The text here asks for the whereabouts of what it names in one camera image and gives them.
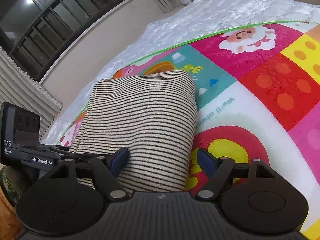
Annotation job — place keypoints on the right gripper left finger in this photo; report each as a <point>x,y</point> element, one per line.
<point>106,169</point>

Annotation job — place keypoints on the dark window with railing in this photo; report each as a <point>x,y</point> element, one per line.
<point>34,33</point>

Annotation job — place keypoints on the grey pleated curtain left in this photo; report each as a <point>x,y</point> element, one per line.
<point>18,88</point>

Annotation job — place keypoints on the colourful cartoon play mat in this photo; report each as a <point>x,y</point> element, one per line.
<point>257,96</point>

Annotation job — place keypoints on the white quilted mattress cover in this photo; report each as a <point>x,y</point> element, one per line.
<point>199,19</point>

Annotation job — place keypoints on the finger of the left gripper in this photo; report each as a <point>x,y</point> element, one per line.
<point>77,156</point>

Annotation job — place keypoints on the beige striped knit sweater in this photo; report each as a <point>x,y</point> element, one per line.
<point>154,117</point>

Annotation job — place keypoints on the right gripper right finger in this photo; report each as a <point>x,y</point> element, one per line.
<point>218,171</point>

